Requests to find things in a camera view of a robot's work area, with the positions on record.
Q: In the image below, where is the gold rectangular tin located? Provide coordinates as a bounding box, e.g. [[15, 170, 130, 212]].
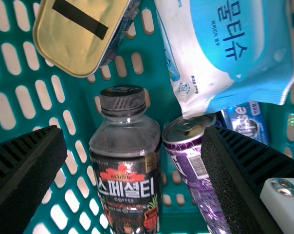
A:
[[32, 0, 142, 78]]

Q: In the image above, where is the dark coffee bottle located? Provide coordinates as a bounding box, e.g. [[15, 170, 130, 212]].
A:
[[88, 84, 164, 234]]

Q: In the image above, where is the white and blue wipes pack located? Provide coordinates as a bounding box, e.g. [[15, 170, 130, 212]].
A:
[[153, 0, 294, 120]]

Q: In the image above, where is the teal shopping basket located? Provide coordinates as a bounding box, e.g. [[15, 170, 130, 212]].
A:
[[0, 0, 294, 234]]

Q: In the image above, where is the purple drink can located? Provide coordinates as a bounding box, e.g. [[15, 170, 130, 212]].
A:
[[161, 114, 233, 234]]

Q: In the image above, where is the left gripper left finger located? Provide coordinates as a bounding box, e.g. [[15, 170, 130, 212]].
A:
[[0, 125, 67, 234]]

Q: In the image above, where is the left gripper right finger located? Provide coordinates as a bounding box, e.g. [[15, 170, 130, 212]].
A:
[[201, 126, 294, 234]]

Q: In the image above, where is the small blue gum pack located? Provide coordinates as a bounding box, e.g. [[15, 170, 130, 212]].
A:
[[220, 101, 271, 147]]

